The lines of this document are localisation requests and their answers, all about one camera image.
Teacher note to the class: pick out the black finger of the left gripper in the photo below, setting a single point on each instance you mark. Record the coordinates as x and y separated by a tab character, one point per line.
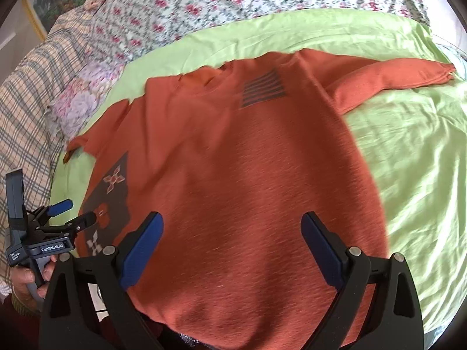
83	221

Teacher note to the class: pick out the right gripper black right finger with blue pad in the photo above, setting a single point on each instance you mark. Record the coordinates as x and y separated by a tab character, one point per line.
393	320

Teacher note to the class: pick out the plaid beige blanket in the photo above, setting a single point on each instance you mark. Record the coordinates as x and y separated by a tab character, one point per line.
41	75

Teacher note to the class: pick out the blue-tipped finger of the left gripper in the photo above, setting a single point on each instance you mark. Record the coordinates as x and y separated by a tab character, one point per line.
59	208

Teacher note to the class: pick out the light green bed sheet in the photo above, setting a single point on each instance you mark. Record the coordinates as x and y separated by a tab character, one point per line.
413	140

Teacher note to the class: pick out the person's left hand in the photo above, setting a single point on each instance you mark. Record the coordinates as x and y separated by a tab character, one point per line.
21	277

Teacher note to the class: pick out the pink floral pillow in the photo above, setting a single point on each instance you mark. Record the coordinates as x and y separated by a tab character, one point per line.
76	104

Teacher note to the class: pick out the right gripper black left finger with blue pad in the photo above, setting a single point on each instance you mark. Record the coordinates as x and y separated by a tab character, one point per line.
69	319

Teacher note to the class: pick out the orange knit sweater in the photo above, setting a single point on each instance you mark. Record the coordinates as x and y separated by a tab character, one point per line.
232	158

